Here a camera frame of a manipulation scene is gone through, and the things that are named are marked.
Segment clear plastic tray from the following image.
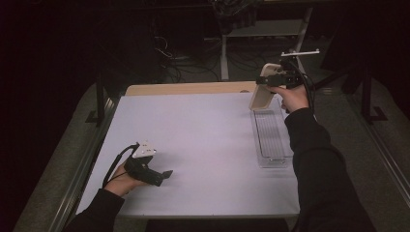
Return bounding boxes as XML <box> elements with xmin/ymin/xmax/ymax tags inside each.
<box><xmin>250</xmin><ymin>96</ymin><xmax>294</xmax><ymax>169</ymax></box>

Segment person's right hand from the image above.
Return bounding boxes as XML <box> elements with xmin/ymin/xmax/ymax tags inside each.
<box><xmin>270</xmin><ymin>84</ymin><xmax>310</xmax><ymax>114</ymax></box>

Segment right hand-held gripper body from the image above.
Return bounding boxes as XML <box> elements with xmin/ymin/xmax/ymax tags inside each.
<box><xmin>279</xmin><ymin>48</ymin><xmax>321</xmax><ymax>91</ymax></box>

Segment person's left hand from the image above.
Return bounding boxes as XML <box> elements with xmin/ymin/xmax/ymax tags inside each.
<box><xmin>103</xmin><ymin>160</ymin><xmax>148</xmax><ymax>197</ymax></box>

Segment grey metal shelf stand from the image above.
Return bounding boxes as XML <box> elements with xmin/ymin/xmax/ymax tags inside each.
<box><xmin>220</xmin><ymin>6</ymin><xmax>313</xmax><ymax>81</ymax></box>

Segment beige painted phone case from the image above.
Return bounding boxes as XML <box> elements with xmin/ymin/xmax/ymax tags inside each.
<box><xmin>249</xmin><ymin>63</ymin><xmax>284</xmax><ymax>111</ymax></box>

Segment black floor stand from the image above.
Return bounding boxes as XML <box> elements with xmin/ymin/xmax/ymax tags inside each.
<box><xmin>361</xmin><ymin>64</ymin><xmax>388</xmax><ymax>124</ymax></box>
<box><xmin>85</xmin><ymin>71</ymin><xmax>107</xmax><ymax>127</ymax></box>

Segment left hand-held gripper cable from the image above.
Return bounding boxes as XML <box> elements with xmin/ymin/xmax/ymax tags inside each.
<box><xmin>102</xmin><ymin>143</ymin><xmax>140</xmax><ymax>189</ymax></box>

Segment hand-held gripper cable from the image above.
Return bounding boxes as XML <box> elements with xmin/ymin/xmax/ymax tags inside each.
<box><xmin>288</xmin><ymin>59</ymin><xmax>317</xmax><ymax>117</ymax></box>
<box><xmin>102</xmin><ymin>143</ymin><xmax>140</xmax><ymax>189</ymax></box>

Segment bundle of floor cables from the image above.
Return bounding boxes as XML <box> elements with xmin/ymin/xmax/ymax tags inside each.
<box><xmin>154</xmin><ymin>35</ymin><xmax>223</xmax><ymax>83</ymax></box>

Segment right hand-held gripper cable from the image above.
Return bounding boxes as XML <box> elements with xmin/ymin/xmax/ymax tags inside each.
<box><xmin>288</xmin><ymin>59</ymin><xmax>317</xmax><ymax>117</ymax></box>

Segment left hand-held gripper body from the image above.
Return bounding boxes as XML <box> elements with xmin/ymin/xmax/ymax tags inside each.
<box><xmin>124</xmin><ymin>140</ymin><xmax>158</xmax><ymax>186</ymax></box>

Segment aluminium rail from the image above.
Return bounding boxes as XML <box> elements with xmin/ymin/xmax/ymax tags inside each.
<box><xmin>346</xmin><ymin>93</ymin><xmax>410</xmax><ymax>207</ymax></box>
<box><xmin>47</xmin><ymin>96</ymin><xmax>120</xmax><ymax>232</ymax></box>

